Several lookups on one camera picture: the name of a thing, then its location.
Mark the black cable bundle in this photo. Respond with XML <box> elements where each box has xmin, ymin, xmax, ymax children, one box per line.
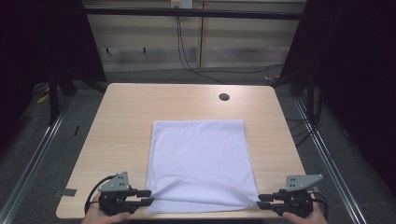
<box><xmin>285</xmin><ymin>90</ymin><xmax>323</xmax><ymax>148</ymax></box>

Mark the black hanging power cable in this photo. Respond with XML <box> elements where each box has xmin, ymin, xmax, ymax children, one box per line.
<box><xmin>175</xmin><ymin>6</ymin><xmax>226</xmax><ymax>85</ymax></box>

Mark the person's left hand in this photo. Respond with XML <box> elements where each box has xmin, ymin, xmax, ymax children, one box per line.
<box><xmin>80</xmin><ymin>193</ymin><xmax>133</xmax><ymax>224</ymax></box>

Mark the black horizontal frame bar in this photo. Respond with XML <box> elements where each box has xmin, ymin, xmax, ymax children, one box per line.
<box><xmin>83</xmin><ymin>7</ymin><xmax>305</xmax><ymax>21</ymax></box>

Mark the metal floor rail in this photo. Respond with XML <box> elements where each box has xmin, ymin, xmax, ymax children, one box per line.
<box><xmin>293</xmin><ymin>98</ymin><xmax>369</xmax><ymax>224</ymax></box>
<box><xmin>0</xmin><ymin>98</ymin><xmax>73</xmax><ymax>224</ymax></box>

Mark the grey tape strip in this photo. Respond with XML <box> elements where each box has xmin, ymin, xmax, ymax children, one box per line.
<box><xmin>53</xmin><ymin>188</ymin><xmax>78</xmax><ymax>198</ymax></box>

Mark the white wall socket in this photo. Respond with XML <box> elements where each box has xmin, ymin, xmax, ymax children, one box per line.
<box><xmin>170</xmin><ymin>0</ymin><xmax>194</xmax><ymax>9</ymax></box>

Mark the person's right hand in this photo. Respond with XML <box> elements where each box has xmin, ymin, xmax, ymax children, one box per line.
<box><xmin>281</xmin><ymin>201</ymin><xmax>330</xmax><ymax>224</ymax></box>

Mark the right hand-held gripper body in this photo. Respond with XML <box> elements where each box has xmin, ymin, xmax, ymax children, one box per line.
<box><xmin>270</xmin><ymin>174</ymin><xmax>325</xmax><ymax>218</ymax></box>

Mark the dark curtain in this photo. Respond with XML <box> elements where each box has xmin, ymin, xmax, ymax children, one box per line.
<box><xmin>0</xmin><ymin>0</ymin><xmax>107</xmax><ymax>153</ymax></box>
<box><xmin>270</xmin><ymin>0</ymin><xmax>396</xmax><ymax>195</ymax></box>

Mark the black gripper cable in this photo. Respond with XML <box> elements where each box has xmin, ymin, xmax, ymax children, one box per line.
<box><xmin>84</xmin><ymin>174</ymin><xmax>119</xmax><ymax>215</ymax></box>
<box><xmin>311</xmin><ymin>191</ymin><xmax>330</xmax><ymax>220</ymax></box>

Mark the black floor cable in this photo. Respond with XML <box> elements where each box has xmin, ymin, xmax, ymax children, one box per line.
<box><xmin>192</xmin><ymin>63</ymin><xmax>285</xmax><ymax>76</ymax></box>

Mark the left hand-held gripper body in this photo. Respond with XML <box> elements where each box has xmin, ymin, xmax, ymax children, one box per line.
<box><xmin>97</xmin><ymin>171</ymin><xmax>142</xmax><ymax>217</ymax></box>

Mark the white towel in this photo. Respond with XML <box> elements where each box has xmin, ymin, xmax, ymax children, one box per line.
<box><xmin>145</xmin><ymin>119</ymin><xmax>262</xmax><ymax>215</ymax></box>

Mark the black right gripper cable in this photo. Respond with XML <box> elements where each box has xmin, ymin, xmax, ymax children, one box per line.
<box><xmin>311</xmin><ymin>191</ymin><xmax>330</xmax><ymax>220</ymax></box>

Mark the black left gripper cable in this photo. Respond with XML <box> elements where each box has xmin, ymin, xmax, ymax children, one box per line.
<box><xmin>84</xmin><ymin>174</ymin><xmax>119</xmax><ymax>215</ymax></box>

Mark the yellow floor object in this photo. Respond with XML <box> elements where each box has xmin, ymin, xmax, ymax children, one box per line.
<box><xmin>35</xmin><ymin>92</ymin><xmax>50</xmax><ymax>105</ymax></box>

